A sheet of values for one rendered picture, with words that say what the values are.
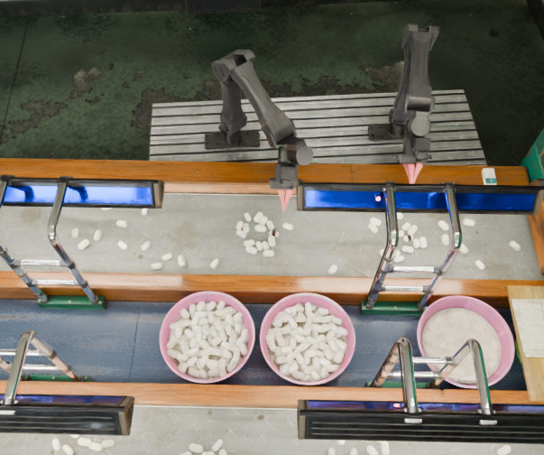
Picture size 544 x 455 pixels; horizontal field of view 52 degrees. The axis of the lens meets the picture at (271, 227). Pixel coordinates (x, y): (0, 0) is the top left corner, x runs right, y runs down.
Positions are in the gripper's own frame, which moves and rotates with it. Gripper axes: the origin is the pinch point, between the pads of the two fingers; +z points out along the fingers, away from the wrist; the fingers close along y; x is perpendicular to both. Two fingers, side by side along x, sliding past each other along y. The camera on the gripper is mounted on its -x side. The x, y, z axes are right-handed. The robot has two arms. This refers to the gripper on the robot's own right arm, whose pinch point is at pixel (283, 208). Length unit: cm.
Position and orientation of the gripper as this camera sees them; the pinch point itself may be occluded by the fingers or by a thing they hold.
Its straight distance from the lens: 173.7
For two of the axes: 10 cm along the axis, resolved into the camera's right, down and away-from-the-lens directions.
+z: -0.5, 9.7, 2.2
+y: 10.0, 0.5, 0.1
